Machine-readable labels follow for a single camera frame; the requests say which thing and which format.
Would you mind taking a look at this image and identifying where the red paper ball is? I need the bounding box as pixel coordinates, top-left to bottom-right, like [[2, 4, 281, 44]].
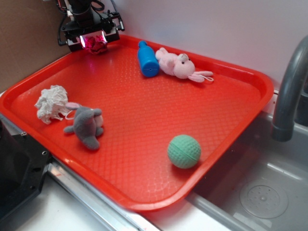
[[85, 35, 107, 54]]

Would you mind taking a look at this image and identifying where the green dimpled ball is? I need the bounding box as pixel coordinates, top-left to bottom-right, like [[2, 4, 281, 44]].
[[167, 135, 201, 169]]

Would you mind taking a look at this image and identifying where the grey plush bunny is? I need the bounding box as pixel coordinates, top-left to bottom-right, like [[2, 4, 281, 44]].
[[64, 103, 103, 151]]

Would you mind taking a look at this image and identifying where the blue plastic bottle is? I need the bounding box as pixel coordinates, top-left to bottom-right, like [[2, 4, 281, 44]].
[[137, 40, 160, 77]]

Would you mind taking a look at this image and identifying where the red plastic tray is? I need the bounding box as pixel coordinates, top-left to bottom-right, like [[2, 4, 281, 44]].
[[0, 36, 274, 212]]

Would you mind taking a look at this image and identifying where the grey toy faucet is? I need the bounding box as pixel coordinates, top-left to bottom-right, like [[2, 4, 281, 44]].
[[271, 37, 308, 142]]

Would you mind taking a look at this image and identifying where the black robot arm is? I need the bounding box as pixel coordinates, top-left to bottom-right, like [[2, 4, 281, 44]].
[[56, 0, 125, 54]]

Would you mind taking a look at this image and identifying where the crumpled white paper ball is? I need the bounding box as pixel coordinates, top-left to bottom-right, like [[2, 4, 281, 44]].
[[35, 85, 69, 125]]

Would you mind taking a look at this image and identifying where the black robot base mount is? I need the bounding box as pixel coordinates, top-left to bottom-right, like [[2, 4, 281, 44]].
[[0, 123, 51, 221]]

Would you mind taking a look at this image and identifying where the grey toy sink basin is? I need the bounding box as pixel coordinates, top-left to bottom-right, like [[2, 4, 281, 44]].
[[187, 113, 308, 231]]

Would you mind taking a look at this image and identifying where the silver metal rail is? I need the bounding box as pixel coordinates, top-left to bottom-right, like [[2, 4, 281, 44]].
[[0, 115, 159, 231]]

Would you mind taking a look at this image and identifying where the pink plush bunny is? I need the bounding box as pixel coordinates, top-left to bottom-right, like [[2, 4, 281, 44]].
[[155, 48, 214, 83]]

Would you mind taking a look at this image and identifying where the brown cardboard panel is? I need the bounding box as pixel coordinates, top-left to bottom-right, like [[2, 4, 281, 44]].
[[0, 0, 69, 92]]

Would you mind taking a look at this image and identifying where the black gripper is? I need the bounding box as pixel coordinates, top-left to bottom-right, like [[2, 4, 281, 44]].
[[60, 13, 125, 52]]

